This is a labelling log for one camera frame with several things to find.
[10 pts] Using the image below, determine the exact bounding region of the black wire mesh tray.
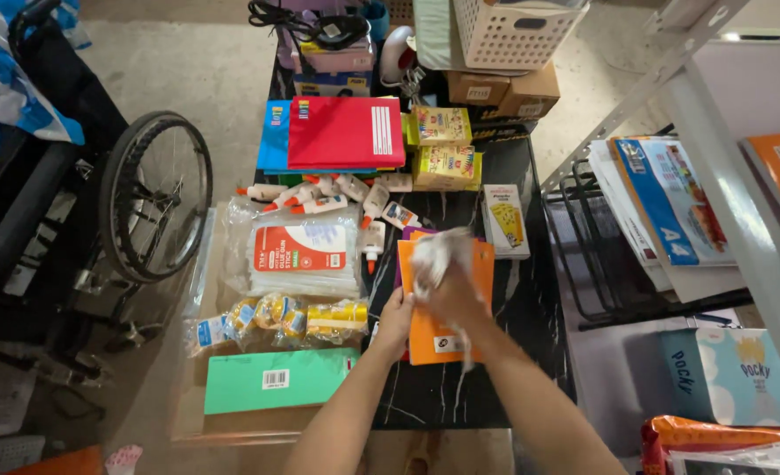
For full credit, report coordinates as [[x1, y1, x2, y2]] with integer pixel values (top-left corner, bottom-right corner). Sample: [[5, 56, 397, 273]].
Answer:
[[543, 157, 755, 332]]

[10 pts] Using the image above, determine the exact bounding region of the blue white plastic bag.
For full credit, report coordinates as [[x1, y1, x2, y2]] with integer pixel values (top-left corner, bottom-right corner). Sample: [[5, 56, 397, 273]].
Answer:
[[0, 0, 93, 166]]

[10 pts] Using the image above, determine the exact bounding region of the person's left hand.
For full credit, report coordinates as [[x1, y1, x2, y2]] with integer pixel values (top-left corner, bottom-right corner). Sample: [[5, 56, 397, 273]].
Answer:
[[375, 287, 419, 360]]

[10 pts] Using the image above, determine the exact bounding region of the pink box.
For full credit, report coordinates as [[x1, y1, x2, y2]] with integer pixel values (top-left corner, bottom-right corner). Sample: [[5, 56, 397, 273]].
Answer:
[[290, 36, 375, 75]]

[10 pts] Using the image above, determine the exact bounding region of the white red tape dispenser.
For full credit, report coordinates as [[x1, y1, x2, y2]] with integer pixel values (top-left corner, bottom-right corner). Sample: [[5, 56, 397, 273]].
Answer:
[[379, 26, 419, 88]]

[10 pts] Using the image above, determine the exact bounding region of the glue stick pack red label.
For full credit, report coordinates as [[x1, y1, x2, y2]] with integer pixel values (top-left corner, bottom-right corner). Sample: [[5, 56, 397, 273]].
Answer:
[[248, 220, 362, 298]]

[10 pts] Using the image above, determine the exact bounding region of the clear plastic bag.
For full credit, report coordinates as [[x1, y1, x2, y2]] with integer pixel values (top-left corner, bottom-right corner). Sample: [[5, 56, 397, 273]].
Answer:
[[222, 196, 364, 299]]

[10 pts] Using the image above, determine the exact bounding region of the white cloth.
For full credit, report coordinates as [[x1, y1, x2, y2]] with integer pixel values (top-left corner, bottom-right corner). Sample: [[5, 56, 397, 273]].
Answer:
[[408, 227, 478, 372]]

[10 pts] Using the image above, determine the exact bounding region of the black wheelchair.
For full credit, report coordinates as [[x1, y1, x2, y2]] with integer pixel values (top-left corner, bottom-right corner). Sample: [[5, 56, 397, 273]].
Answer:
[[0, 0, 214, 390]]

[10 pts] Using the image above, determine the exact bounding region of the yellow crayon box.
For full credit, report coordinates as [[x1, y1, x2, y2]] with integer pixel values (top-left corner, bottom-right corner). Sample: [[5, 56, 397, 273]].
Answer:
[[412, 145, 484, 192], [408, 106, 473, 147]]

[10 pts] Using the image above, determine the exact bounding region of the light blue snack box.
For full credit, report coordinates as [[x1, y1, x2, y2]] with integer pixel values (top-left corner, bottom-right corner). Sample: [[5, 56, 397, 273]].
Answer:
[[659, 327, 780, 428]]

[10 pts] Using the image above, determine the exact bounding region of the bag of yellow tape rolls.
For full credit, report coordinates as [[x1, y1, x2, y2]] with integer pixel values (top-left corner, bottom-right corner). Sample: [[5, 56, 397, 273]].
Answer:
[[184, 293, 370, 358]]

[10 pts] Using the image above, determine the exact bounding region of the small brown cardboard box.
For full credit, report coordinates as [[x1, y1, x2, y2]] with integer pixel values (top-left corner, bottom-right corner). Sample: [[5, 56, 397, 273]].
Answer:
[[497, 61, 561, 120], [445, 69, 511, 108]]

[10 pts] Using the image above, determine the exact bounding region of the group of white glue bottles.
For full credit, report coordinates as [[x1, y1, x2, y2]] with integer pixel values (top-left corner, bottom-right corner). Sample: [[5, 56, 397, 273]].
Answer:
[[236, 172, 425, 275]]

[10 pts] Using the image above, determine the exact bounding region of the white plastic basket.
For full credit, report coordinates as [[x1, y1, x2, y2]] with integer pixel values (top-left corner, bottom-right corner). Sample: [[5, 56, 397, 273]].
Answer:
[[452, 0, 590, 71]]

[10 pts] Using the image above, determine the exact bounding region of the orange paper pack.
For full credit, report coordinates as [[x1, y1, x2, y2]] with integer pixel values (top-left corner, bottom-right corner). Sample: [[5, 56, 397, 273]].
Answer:
[[397, 231, 496, 366]]

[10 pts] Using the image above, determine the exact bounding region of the black cable bundle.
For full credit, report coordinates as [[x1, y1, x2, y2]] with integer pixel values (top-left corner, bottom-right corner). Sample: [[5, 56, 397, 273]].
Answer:
[[248, 0, 371, 75]]

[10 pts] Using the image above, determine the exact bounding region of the blue notebook pack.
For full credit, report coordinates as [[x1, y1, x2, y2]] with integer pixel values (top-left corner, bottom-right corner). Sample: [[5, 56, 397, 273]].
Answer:
[[256, 99, 378, 176]]

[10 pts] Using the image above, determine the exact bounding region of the person's right hand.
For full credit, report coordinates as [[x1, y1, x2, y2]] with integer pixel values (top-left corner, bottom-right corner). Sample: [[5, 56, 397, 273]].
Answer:
[[414, 265, 496, 331]]

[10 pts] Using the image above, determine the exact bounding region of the red notebook pack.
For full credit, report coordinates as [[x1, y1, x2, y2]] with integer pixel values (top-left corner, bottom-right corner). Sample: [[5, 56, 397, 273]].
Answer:
[[287, 96, 407, 171]]

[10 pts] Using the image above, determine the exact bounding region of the grey metal shelf frame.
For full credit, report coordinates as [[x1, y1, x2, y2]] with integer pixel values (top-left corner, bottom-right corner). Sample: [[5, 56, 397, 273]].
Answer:
[[539, 0, 780, 423]]

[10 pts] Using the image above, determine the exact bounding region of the white pencil box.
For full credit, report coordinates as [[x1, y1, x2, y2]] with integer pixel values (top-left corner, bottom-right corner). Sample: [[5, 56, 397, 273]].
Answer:
[[481, 184, 531, 260]]

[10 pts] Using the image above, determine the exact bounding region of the orange plastic bag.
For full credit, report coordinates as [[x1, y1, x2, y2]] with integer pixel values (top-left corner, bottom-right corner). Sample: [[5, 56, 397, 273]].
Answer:
[[639, 415, 780, 475]]

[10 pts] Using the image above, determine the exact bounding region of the green paper pack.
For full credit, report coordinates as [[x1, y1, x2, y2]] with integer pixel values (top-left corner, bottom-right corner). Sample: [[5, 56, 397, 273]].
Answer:
[[203, 347, 362, 416]]

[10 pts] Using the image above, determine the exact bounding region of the stack of paper packs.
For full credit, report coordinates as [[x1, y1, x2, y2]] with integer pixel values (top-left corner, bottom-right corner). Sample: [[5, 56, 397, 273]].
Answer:
[[587, 135, 748, 304]]

